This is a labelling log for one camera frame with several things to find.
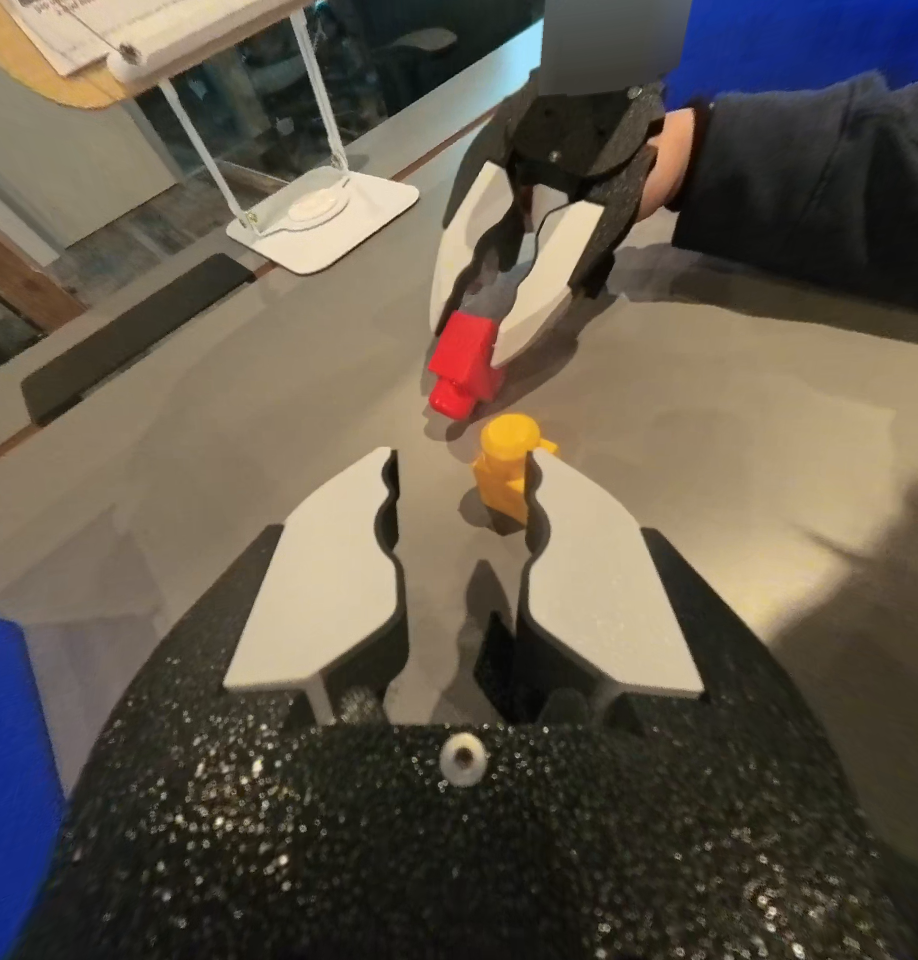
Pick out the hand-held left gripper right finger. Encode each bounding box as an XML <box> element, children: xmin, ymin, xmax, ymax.
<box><xmin>516</xmin><ymin>448</ymin><xmax>706</xmax><ymax>723</ymax></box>

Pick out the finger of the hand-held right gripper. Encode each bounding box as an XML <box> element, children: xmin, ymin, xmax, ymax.
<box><xmin>491</xmin><ymin>201</ymin><xmax>608</xmax><ymax>370</ymax></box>
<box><xmin>431</xmin><ymin>159</ymin><xmax>522</xmax><ymax>339</ymax></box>

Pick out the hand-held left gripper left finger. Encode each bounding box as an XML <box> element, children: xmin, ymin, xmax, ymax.
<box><xmin>222</xmin><ymin>446</ymin><xmax>409</xmax><ymax>727</ymax></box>

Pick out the red one-stud mega block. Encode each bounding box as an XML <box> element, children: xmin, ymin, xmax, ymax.
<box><xmin>427</xmin><ymin>311</ymin><xmax>507</xmax><ymax>419</ymax></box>

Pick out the yellow one-stud mega block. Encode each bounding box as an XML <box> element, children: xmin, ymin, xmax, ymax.
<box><xmin>471</xmin><ymin>414</ymin><xmax>561</xmax><ymax>528</ymax></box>

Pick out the blue plastic bin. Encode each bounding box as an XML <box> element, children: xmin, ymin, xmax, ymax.
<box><xmin>0</xmin><ymin>609</ymin><xmax>68</xmax><ymax>960</ymax></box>
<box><xmin>665</xmin><ymin>0</ymin><xmax>918</xmax><ymax>114</ymax></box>

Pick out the person's right forearm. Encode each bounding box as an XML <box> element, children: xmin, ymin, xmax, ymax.
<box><xmin>670</xmin><ymin>71</ymin><xmax>918</xmax><ymax>310</ymax></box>

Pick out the person's right hand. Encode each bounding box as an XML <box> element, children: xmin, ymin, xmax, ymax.
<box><xmin>639</xmin><ymin>108</ymin><xmax>714</xmax><ymax>222</ymax></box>

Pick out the clear stand with white base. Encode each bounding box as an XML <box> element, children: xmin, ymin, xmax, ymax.
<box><xmin>106</xmin><ymin>0</ymin><xmax>421</xmax><ymax>277</ymax></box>

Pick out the printed instruction sheet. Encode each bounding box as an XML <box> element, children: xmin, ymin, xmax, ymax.
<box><xmin>0</xmin><ymin>0</ymin><xmax>299</xmax><ymax>78</ymax></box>

